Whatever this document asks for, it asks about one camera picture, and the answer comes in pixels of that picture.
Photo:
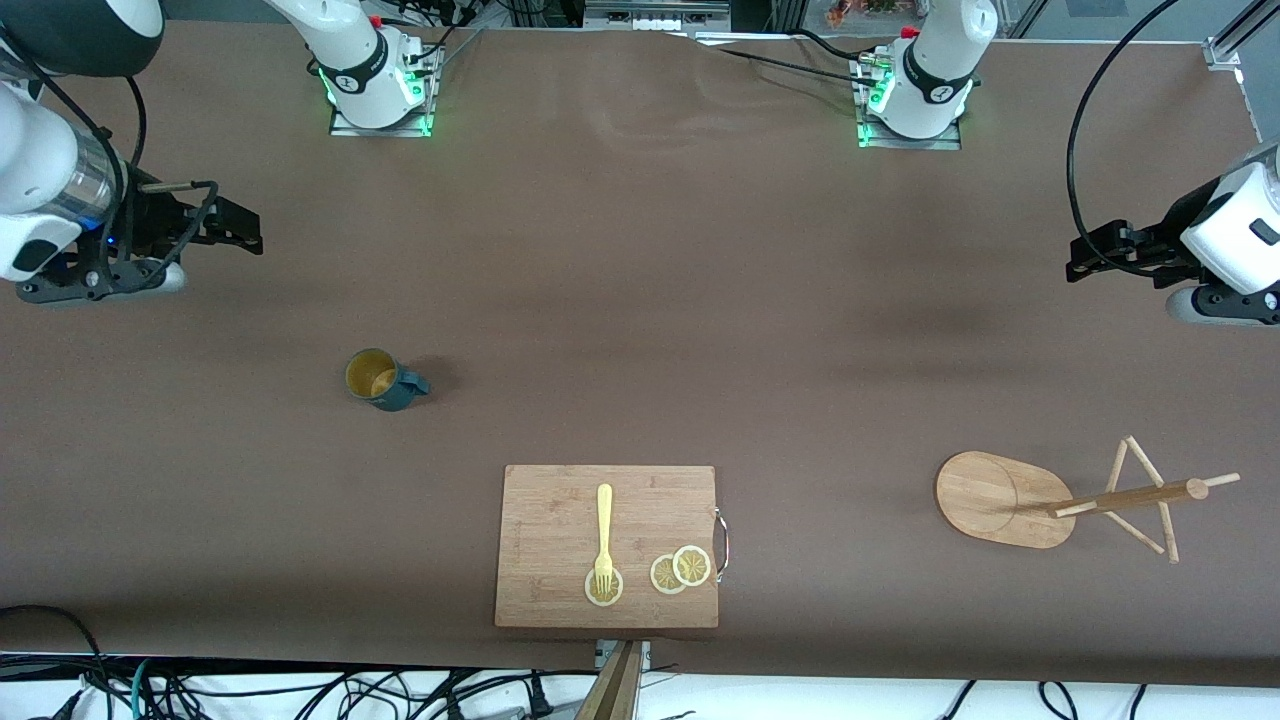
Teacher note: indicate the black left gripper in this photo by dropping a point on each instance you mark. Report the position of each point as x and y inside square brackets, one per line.
[1166, 233]

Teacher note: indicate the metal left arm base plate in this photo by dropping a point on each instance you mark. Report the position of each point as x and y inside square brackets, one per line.
[950, 140]

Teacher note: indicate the small metal bracket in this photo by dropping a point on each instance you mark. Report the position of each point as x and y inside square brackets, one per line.
[645, 655]

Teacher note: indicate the wooden cutting board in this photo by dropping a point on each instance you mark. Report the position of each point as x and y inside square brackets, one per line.
[560, 540]

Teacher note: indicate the wooden post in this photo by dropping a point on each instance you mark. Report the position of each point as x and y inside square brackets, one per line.
[612, 690]

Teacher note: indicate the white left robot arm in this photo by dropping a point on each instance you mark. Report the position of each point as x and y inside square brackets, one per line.
[935, 60]

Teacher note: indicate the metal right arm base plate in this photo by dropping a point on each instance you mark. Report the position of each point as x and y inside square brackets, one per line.
[420, 120]

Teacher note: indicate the grey power strip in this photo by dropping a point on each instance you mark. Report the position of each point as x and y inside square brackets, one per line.
[655, 15]

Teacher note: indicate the brown table cover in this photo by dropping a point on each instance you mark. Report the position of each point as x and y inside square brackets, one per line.
[700, 300]

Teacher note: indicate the aluminium frame profile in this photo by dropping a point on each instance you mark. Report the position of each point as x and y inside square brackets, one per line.
[1228, 45]

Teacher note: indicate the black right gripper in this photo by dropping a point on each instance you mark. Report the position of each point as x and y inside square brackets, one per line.
[152, 218]

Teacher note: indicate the yellow plastic fork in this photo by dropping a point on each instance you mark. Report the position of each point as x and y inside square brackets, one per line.
[604, 520]

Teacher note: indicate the black power plug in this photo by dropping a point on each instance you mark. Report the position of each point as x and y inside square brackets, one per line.
[538, 698]

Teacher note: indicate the lemon slice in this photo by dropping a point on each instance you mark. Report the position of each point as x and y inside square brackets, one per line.
[660, 578]
[692, 565]
[592, 596]

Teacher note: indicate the dark teal mug yellow inside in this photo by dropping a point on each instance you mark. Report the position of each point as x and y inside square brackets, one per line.
[378, 380]

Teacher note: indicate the wooden mug rack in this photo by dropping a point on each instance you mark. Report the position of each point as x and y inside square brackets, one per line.
[1000, 500]

